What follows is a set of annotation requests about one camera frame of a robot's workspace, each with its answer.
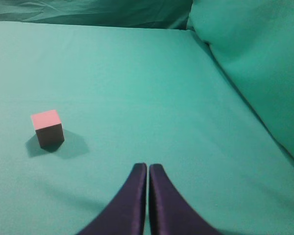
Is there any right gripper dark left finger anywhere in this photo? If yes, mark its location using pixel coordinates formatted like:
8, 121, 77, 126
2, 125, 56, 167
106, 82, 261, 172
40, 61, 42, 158
79, 163, 147, 235

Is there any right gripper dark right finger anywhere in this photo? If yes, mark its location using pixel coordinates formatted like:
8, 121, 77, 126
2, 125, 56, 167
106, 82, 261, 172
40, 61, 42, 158
149, 164, 220, 235

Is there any red cube block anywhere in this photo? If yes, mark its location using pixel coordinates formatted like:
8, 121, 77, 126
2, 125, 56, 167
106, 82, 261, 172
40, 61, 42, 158
31, 110, 65, 148

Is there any green cloth table cover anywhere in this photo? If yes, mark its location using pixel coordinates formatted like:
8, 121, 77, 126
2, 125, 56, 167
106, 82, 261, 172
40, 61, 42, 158
0, 0, 294, 235

